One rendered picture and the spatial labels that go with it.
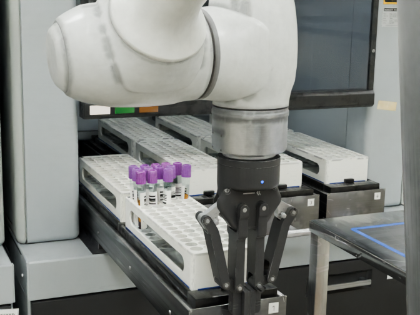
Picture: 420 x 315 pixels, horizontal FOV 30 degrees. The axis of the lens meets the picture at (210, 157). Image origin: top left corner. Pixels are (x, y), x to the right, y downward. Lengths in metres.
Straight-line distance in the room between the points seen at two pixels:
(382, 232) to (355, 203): 0.32
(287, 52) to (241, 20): 0.07
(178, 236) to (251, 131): 0.25
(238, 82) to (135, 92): 0.12
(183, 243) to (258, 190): 0.17
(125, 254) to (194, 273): 0.24
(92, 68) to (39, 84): 0.62
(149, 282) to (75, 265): 0.29
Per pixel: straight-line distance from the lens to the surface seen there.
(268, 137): 0.89
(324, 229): 1.28
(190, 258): 1.00
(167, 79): 0.79
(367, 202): 1.60
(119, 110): 1.40
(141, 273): 1.15
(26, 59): 1.39
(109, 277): 1.41
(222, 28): 0.84
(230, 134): 0.89
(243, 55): 0.85
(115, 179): 1.38
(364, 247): 1.20
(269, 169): 0.91
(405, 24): 0.42
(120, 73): 0.78
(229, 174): 0.91
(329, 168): 1.58
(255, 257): 0.96
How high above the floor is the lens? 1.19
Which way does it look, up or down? 12 degrees down
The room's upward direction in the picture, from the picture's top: 1 degrees clockwise
